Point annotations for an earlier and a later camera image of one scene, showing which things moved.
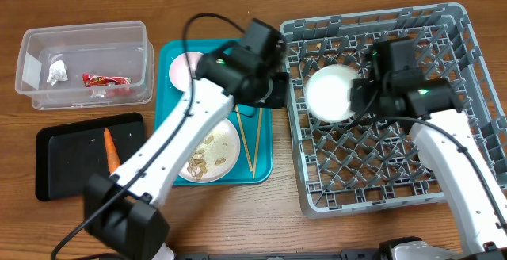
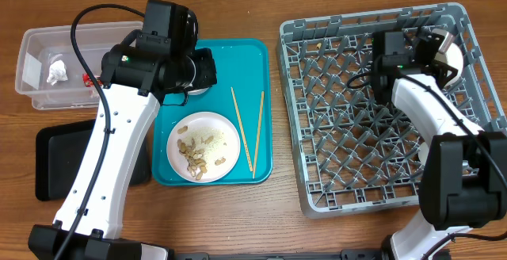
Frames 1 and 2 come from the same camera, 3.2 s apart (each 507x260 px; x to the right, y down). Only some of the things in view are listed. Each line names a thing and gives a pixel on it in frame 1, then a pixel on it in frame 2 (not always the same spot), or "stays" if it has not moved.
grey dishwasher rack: [367, 163] stays
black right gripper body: [362, 93] -> [438, 72]
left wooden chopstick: [244, 138] stays
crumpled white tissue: [57, 72] stays
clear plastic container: [85, 66] stays
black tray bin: [67, 155] stays
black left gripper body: [276, 89] -> [196, 71]
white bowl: [325, 93] -> [451, 58]
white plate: [213, 155] stays
